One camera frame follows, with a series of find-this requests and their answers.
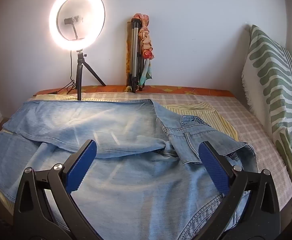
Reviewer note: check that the folded tripod with cloth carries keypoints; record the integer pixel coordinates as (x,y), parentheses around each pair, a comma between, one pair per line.
(146,37)

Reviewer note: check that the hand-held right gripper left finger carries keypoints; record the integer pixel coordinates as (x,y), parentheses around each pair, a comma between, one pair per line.
(82,166)

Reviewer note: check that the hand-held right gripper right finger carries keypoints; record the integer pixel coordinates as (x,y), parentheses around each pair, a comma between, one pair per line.
(214,167)

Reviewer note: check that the black phone holder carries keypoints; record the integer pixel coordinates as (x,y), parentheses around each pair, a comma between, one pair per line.
(73,20)

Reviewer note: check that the yellow striped sheet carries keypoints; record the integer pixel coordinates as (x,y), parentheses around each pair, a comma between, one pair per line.
(206,117)

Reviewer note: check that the orange patterned mattress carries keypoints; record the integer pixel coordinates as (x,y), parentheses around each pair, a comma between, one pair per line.
(186,90)

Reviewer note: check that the small black tripod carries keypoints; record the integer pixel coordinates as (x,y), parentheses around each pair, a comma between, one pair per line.
(80,75)

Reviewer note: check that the light blue denim pants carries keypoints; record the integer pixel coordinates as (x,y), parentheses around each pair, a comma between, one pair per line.
(126,130)

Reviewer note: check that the green patterned white pillow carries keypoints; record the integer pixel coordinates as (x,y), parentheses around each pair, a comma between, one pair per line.
(273,75)

